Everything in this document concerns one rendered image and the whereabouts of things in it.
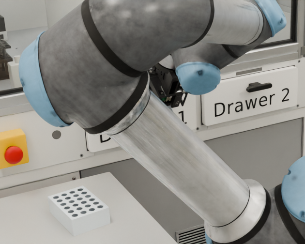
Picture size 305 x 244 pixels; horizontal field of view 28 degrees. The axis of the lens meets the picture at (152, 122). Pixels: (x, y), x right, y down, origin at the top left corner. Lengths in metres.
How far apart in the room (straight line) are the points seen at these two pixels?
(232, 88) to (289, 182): 0.68
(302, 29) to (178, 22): 0.99
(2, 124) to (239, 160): 0.67
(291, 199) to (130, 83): 0.31
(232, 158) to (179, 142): 0.87
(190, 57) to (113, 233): 0.39
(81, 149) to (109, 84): 0.73
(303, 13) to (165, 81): 0.54
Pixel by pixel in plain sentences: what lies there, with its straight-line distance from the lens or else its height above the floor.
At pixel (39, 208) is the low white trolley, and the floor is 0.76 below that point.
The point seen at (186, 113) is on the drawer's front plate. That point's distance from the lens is 1.53.
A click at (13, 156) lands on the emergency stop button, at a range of 1.35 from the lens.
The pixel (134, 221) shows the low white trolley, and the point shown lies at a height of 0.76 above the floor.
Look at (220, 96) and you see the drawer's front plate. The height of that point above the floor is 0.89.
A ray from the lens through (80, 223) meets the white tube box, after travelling 1.24.
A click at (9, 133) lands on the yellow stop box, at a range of 1.38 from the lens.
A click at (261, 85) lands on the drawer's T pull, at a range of 1.59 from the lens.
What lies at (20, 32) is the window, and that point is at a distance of 1.37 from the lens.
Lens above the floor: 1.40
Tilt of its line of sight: 21 degrees down
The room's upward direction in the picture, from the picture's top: 4 degrees counter-clockwise
